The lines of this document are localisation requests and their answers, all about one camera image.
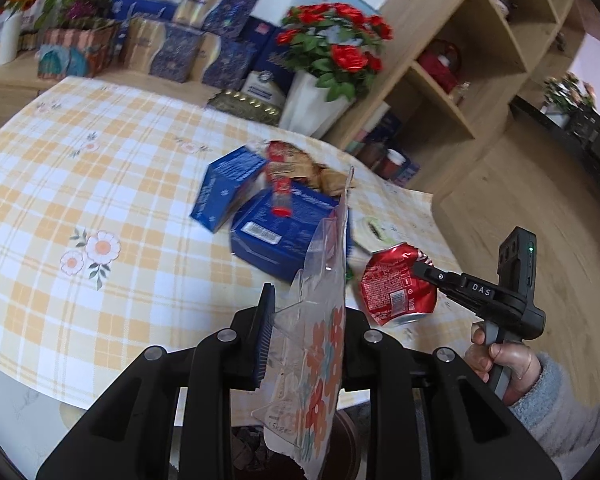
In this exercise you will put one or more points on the wooden shelf unit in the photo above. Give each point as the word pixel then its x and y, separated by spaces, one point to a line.
pixel 430 10

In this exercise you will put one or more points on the clear plastic blister pack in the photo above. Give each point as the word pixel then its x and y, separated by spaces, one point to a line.
pixel 325 355

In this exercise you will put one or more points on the white bottle vase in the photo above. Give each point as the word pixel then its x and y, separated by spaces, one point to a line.
pixel 9 40

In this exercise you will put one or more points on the brown trash bin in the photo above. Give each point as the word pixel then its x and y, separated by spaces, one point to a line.
pixel 350 440

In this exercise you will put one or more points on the potted flower plant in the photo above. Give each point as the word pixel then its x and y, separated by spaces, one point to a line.
pixel 567 95

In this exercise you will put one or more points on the pastel paper roll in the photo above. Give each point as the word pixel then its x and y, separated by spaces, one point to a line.
pixel 362 145

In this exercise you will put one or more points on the crushed red soda can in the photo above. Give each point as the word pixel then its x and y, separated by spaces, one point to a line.
pixel 390 285

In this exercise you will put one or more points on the red white cup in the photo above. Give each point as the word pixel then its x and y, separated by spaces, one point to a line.
pixel 395 162

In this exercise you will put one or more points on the wooden sideboard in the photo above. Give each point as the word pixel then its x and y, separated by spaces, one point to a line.
pixel 10 92

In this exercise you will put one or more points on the person's right hand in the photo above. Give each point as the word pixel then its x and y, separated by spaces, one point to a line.
pixel 512 357

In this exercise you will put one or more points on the large blue carton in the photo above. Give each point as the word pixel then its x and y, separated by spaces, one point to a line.
pixel 275 240

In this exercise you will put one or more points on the red teapot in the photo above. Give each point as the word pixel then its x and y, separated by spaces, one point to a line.
pixel 440 65

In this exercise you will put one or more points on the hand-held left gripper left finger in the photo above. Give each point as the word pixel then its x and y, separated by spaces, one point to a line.
pixel 262 340

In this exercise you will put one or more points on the red rose bouquet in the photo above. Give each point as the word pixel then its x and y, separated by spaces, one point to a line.
pixel 340 40

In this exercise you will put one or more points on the red clear plastic tube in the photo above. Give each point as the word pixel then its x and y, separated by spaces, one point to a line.
pixel 281 200

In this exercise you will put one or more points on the yellow plaid floral tablecloth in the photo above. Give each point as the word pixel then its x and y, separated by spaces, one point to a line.
pixel 130 185

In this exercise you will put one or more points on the dark blue box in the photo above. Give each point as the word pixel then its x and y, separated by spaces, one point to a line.
pixel 265 45

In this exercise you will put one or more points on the small glass bottle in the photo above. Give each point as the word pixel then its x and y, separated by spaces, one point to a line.
pixel 464 94

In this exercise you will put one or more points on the small blue box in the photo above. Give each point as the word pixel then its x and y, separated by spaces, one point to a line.
pixel 409 172

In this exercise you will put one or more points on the person's right forearm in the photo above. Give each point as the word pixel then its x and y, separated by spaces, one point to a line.
pixel 565 410

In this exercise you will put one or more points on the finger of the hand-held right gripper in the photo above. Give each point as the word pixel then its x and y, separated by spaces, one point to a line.
pixel 432 277

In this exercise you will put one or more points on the blue paper bag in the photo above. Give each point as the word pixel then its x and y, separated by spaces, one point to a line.
pixel 140 9

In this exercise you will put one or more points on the golden tray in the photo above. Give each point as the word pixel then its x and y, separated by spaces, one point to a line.
pixel 245 105

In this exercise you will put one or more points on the small blue carton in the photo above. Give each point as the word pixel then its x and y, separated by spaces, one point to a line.
pixel 225 185

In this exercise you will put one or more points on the black cabinet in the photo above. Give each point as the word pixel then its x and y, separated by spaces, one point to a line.
pixel 570 145

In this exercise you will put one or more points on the striped planter basket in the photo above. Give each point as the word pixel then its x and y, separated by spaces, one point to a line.
pixel 75 50

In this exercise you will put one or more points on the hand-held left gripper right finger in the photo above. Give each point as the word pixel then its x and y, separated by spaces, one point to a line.
pixel 355 340

